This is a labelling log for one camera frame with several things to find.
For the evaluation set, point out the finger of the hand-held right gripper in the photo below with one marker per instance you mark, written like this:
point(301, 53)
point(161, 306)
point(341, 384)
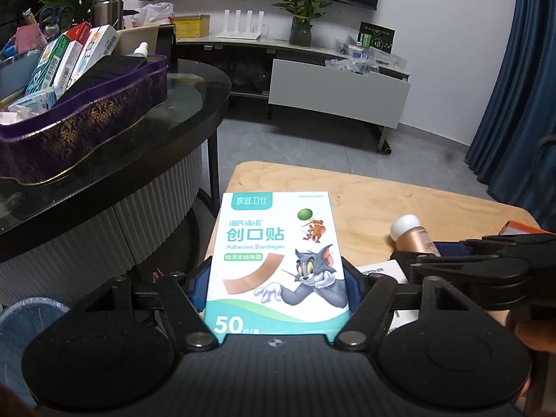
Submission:
point(478, 271)
point(499, 243)

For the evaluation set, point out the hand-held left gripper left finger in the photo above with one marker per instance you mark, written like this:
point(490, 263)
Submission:
point(199, 289)

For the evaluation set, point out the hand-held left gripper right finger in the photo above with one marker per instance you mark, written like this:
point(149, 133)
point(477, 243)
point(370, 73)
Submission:
point(355, 289)

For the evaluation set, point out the orange-edged white box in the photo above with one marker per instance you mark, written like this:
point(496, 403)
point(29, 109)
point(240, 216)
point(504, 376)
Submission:
point(519, 228)

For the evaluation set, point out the bronze bottle with white cap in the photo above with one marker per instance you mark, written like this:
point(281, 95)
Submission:
point(412, 232)

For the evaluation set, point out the cartoon print bandage box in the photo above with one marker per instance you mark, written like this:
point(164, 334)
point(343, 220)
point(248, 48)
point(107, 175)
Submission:
point(269, 243)

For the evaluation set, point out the person's right hand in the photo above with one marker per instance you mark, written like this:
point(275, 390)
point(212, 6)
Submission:
point(521, 334)

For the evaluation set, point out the black cabinet caster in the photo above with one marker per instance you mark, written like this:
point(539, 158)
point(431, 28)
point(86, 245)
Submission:
point(385, 145)

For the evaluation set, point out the blue curtain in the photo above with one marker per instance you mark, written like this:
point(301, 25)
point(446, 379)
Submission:
point(512, 74)

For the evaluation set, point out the round black glass table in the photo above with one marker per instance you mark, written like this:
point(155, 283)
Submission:
point(182, 108)

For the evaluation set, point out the blue translucent plastic tub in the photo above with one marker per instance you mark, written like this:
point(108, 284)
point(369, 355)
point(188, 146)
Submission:
point(21, 334)

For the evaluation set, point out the purple patterned tin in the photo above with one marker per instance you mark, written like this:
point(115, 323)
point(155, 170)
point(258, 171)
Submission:
point(87, 130)

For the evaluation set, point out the clear plastic bag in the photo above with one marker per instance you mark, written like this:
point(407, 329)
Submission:
point(354, 66)

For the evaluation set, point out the white tv cabinet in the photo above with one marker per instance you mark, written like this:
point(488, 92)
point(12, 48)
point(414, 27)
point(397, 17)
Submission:
point(243, 65)

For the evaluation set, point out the black case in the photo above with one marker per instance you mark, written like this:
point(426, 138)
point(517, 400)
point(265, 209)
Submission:
point(104, 76)

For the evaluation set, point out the small blue white boxes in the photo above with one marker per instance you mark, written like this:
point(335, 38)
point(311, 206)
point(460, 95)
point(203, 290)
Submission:
point(354, 48)

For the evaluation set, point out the black green display box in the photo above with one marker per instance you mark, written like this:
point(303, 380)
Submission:
point(375, 37)

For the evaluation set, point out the white dropper bottle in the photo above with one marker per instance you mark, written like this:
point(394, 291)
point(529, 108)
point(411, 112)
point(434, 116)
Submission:
point(141, 51)

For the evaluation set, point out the kraft paper box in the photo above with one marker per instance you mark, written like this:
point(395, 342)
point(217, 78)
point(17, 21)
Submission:
point(139, 41)

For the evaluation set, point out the white blue medicine box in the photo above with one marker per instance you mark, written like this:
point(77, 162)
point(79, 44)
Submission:
point(97, 50)

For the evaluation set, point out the yellow box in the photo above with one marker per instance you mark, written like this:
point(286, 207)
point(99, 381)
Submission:
point(191, 26)

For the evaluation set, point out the white router with antennas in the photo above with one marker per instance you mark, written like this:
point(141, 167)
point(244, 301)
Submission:
point(239, 26)

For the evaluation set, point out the red white medicine box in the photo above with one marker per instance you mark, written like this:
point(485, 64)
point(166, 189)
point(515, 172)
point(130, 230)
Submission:
point(71, 54)

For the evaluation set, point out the green white medicine box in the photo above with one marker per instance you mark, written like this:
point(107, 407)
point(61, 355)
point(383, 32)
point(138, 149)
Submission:
point(47, 63)

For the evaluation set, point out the white plastic bag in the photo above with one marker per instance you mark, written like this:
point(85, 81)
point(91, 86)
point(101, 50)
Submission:
point(152, 14)

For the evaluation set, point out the potted plant in dark pot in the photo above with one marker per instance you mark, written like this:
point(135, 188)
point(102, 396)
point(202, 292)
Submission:
point(304, 8)

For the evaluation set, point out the steel thermos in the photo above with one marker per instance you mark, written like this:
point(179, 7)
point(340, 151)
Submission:
point(107, 11)

